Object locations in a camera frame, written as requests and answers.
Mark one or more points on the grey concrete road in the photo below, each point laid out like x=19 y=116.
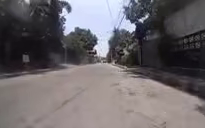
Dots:
x=90 y=100

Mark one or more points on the small white sign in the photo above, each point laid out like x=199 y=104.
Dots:
x=25 y=58

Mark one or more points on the dark row of trees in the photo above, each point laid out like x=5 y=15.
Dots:
x=30 y=33

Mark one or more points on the trees beside wall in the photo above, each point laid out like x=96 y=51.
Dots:
x=128 y=40

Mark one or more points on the grey wall with lattice fence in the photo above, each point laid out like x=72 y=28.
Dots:
x=190 y=40

